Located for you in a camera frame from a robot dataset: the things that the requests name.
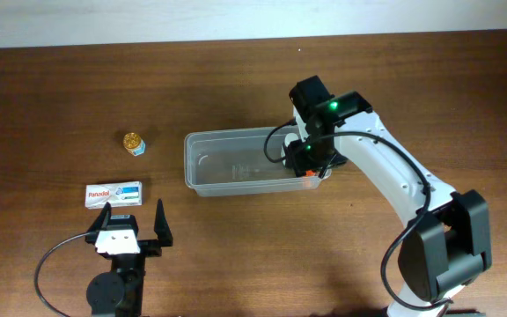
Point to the gold lid small jar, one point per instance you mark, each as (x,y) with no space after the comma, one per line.
(134,144)

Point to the black bottle white cap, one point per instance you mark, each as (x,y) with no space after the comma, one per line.
(290,144)

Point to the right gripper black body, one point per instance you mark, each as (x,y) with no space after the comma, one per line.
(315,156)

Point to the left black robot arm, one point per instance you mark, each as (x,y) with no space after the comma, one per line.
(119,291)

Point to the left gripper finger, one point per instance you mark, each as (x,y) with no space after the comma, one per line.
(100,223)
(161,227)

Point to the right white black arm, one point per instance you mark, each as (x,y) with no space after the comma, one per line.
(445,243)

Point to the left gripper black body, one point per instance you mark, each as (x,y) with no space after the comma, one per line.
(148,248)

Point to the clear plastic container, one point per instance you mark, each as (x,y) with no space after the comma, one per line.
(233,162)

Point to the white Panadol box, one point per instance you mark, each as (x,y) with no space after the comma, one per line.
(123,194)

